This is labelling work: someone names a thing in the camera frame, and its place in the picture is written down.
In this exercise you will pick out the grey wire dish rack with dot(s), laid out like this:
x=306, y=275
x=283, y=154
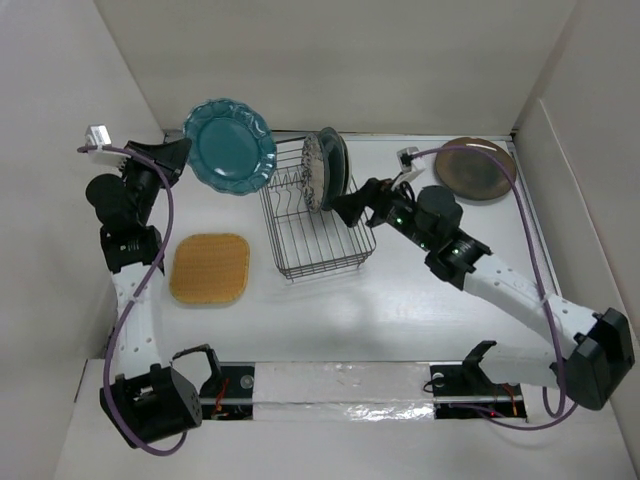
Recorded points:
x=303, y=243

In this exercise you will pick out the blue floral white plate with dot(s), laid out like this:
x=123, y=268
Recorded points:
x=314, y=173

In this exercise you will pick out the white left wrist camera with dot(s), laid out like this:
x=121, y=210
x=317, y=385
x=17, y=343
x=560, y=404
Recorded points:
x=97, y=139

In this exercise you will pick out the woven bamboo plate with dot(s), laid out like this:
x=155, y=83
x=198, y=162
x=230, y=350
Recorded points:
x=210, y=269

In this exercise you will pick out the silver mounting rail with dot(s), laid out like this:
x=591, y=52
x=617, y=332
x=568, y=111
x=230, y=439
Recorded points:
x=342, y=391

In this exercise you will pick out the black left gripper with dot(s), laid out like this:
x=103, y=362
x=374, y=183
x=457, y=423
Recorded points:
x=169, y=158

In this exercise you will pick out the teal scalloped plate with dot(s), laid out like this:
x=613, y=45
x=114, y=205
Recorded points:
x=232, y=147

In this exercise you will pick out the mint green flower plate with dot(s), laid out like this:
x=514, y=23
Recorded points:
x=349, y=167

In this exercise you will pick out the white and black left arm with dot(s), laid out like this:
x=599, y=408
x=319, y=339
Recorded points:
x=149, y=402

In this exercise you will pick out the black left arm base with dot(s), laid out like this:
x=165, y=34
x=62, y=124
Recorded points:
x=227, y=392

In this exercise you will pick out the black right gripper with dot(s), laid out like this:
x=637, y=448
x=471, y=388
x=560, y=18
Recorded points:
x=375, y=193

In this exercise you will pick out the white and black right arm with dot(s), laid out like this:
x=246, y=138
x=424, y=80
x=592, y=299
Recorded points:
x=590, y=353

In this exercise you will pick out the grey-blue round plate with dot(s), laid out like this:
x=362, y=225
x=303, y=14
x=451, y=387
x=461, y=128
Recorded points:
x=337, y=152

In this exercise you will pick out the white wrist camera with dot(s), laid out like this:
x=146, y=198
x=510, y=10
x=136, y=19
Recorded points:
x=97, y=139
x=412, y=165

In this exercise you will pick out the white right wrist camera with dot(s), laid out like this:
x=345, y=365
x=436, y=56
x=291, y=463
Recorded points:
x=412, y=165

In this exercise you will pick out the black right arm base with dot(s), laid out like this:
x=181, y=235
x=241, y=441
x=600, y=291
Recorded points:
x=462, y=391

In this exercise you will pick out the brown speckled plate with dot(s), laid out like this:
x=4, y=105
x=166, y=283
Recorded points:
x=471, y=174

